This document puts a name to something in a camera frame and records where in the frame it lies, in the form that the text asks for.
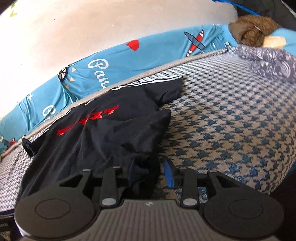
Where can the black bag with blue trim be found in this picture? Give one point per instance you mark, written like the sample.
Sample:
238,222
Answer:
259,7

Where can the black t-shirt with red print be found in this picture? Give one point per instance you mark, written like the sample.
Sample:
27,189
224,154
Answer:
104,139

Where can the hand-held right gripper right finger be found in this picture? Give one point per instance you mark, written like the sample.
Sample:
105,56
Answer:
168,173

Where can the grey patterned cloth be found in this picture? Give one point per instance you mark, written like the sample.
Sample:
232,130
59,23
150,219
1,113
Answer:
270,62

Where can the houndstooth bed mattress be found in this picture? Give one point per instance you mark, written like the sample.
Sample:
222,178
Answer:
219,115

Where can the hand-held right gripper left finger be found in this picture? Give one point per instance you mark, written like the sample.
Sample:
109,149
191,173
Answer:
109,185

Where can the brown crumpled cloth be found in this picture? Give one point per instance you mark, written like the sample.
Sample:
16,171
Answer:
252,30

